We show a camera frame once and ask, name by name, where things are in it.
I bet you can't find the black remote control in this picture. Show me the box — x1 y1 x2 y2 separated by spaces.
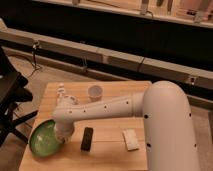
81 127 93 151

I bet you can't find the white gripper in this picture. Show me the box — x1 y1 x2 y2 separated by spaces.
54 123 73 142

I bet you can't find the black cable on floor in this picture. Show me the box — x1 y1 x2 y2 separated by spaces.
26 39 43 79

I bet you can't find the small white bottle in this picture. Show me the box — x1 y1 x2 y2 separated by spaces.
56 83 67 103

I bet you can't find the black chair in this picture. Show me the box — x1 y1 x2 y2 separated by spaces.
0 46 38 147

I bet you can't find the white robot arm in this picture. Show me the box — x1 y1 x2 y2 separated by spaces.
52 81 201 171

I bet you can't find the green ceramic bowl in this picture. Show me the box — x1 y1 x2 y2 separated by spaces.
29 119 64 157

